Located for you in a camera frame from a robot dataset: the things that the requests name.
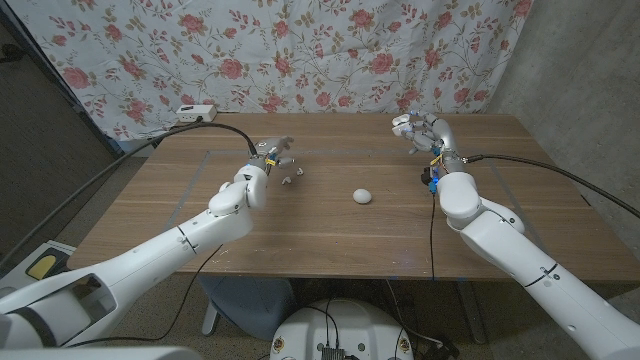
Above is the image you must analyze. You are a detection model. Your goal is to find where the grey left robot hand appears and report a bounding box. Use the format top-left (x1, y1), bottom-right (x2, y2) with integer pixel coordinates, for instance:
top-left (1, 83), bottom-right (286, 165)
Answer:
top-left (247, 135), bottom-right (297, 175)

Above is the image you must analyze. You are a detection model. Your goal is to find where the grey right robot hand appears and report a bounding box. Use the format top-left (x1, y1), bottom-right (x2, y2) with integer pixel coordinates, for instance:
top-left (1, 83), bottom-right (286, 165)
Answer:
top-left (392, 110), bottom-right (467, 174)

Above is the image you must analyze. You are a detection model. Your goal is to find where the white AirPods case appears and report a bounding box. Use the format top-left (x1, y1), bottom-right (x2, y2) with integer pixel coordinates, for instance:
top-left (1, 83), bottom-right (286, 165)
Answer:
top-left (391, 113), bottom-right (414, 138)

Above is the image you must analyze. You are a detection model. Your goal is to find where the white power strip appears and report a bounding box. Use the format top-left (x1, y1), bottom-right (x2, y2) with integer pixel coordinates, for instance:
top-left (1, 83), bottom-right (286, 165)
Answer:
top-left (175, 103), bottom-right (218, 124)

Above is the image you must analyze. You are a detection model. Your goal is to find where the floral backdrop cloth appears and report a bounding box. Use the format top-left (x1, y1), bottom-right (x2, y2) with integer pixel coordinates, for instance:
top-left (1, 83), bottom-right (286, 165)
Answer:
top-left (4, 0), bottom-right (535, 142)

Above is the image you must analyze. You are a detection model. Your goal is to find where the white box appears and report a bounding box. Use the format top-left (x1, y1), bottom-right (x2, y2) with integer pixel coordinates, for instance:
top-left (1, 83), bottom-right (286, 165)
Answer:
top-left (115, 137), bottom-right (157, 159)

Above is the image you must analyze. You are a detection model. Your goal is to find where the grey table leg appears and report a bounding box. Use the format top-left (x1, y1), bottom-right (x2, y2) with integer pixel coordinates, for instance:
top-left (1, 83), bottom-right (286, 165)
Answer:
top-left (457, 279), bottom-right (489, 346)

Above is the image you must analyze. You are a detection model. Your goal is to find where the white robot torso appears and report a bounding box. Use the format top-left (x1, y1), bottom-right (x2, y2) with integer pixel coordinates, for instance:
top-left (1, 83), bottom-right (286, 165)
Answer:
top-left (269, 298), bottom-right (415, 360)

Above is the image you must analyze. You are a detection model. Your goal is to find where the black power adapter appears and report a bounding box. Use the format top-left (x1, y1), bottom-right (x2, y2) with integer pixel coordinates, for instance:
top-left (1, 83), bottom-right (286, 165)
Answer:
top-left (423, 338), bottom-right (461, 360)

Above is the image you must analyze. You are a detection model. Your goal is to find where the yellow and black foot pedal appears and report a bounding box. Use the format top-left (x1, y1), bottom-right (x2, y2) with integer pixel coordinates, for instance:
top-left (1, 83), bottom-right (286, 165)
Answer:
top-left (24, 246), bottom-right (74, 282)

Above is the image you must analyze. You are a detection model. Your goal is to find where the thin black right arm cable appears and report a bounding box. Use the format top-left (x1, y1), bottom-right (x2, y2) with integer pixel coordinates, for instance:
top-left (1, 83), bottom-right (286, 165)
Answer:
top-left (429, 192), bottom-right (437, 281)

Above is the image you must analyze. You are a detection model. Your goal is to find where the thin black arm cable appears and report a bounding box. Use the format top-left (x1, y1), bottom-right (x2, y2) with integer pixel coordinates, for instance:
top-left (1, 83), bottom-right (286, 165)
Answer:
top-left (64, 243), bottom-right (225, 349)
top-left (429, 192), bottom-right (437, 281)

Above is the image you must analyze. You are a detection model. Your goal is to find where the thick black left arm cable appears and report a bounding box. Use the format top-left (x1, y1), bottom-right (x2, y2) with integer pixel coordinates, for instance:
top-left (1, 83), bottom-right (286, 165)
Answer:
top-left (0, 121), bottom-right (259, 271)

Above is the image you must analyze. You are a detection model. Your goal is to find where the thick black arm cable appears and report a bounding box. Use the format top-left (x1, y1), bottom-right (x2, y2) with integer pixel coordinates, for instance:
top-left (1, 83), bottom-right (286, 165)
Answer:
top-left (0, 121), bottom-right (259, 271)
top-left (464, 153), bottom-right (640, 220)

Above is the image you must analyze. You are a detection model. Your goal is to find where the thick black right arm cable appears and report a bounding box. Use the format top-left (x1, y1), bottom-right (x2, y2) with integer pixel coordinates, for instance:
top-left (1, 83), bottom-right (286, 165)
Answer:
top-left (464, 153), bottom-right (640, 220)

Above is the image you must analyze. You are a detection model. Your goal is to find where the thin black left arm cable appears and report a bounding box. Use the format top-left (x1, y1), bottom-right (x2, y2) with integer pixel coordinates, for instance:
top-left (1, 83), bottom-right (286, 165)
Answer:
top-left (64, 243), bottom-right (225, 349)

